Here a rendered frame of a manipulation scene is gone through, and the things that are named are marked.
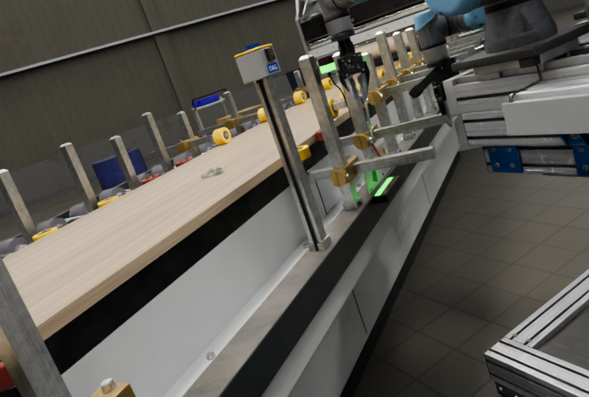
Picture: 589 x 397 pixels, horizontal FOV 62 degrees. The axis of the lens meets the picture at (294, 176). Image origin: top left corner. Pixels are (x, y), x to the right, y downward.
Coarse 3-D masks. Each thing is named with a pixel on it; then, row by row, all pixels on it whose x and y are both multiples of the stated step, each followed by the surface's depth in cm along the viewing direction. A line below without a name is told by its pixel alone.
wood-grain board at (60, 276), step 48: (336, 96) 282; (240, 144) 218; (144, 192) 177; (192, 192) 146; (240, 192) 132; (48, 240) 148; (96, 240) 126; (144, 240) 109; (48, 288) 98; (96, 288) 89; (48, 336) 80
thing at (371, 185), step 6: (378, 150) 167; (372, 156) 161; (378, 156) 166; (384, 168) 169; (366, 174) 154; (372, 174) 158; (378, 174) 163; (384, 174) 168; (366, 180) 154; (372, 180) 157; (378, 180) 162; (366, 186) 153; (372, 186) 156
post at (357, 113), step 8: (336, 56) 158; (336, 64) 159; (344, 88) 160; (352, 104) 161; (360, 104) 162; (352, 112) 162; (360, 112) 161; (352, 120) 163; (360, 120) 162; (360, 128) 163; (368, 128) 165; (368, 152) 164
